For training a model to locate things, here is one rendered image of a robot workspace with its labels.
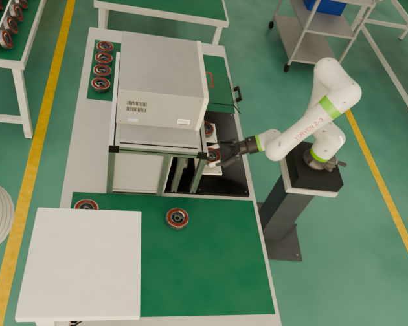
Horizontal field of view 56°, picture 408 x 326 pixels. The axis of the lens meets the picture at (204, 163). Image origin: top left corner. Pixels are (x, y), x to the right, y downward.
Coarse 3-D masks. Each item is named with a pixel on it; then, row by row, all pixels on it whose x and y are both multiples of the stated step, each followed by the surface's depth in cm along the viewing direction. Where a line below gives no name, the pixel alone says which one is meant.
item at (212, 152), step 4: (208, 148) 216; (212, 148) 216; (208, 152) 216; (212, 152) 216; (216, 152) 215; (208, 156) 213; (212, 156) 214; (216, 156) 214; (220, 156) 214; (208, 160) 210; (212, 160) 210; (216, 160) 211; (208, 164) 211
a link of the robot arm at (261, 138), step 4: (264, 132) 207; (268, 132) 204; (272, 132) 203; (276, 132) 203; (256, 136) 206; (260, 136) 205; (264, 136) 204; (268, 136) 201; (256, 140) 205; (260, 140) 204; (264, 140) 203; (260, 144) 204; (264, 144) 201; (260, 148) 205; (264, 148) 205
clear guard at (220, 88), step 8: (208, 80) 219; (216, 80) 221; (224, 80) 222; (208, 88) 215; (216, 88) 216; (224, 88) 218; (232, 88) 223; (216, 96) 212; (224, 96) 213; (232, 96) 215; (224, 104) 209; (232, 104) 211; (240, 112) 216
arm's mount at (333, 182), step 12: (300, 144) 235; (312, 144) 238; (288, 156) 234; (300, 156) 228; (288, 168) 232; (300, 168) 222; (312, 168) 225; (324, 168) 228; (336, 168) 231; (300, 180) 220; (312, 180) 220; (324, 180) 222; (336, 180) 224
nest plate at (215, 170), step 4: (196, 160) 217; (196, 164) 215; (204, 168) 215; (208, 168) 215; (212, 168) 216; (216, 168) 217; (220, 168) 217; (204, 172) 213; (208, 172) 214; (212, 172) 214; (216, 172) 215; (220, 172) 216
